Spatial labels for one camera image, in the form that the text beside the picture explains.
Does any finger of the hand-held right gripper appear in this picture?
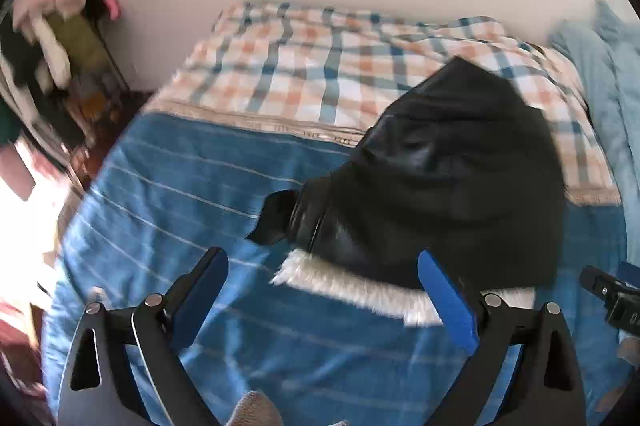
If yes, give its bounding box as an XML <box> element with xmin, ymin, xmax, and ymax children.
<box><xmin>580</xmin><ymin>265</ymin><xmax>623</xmax><ymax>304</ymax></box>
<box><xmin>616</xmin><ymin>261</ymin><xmax>640</xmax><ymax>292</ymax></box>

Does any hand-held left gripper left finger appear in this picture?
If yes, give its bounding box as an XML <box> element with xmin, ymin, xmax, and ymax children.
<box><xmin>57</xmin><ymin>246</ymin><xmax>230</xmax><ymax>426</ymax></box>

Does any black leather jacket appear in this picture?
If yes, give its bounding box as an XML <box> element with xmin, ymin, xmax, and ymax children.
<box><xmin>245</xmin><ymin>56</ymin><xmax>568</xmax><ymax>294</ymax></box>

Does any blue striped bed cover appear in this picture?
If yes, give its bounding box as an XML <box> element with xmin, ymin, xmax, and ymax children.
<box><xmin>40</xmin><ymin>111</ymin><xmax>636</xmax><ymax>426</ymax></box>

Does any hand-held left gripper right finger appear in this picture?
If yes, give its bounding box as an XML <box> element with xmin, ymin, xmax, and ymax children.
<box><xmin>417</xmin><ymin>249</ymin><xmax>587</xmax><ymax>426</ymax></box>

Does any plaid blanket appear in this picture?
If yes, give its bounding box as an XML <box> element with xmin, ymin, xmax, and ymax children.
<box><xmin>142</xmin><ymin>1</ymin><xmax>621</xmax><ymax>207</ymax></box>

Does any grey fuzzy cloth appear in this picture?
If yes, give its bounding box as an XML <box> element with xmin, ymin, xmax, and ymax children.
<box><xmin>220</xmin><ymin>390</ymin><xmax>351</xmax><ymax>426</ymax></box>

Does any white fur collar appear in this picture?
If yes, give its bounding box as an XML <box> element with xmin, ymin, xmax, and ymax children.
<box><xmin>270</xmin><ymin>249</ymin><xmax>536</xmax><ymax>327</ymax></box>

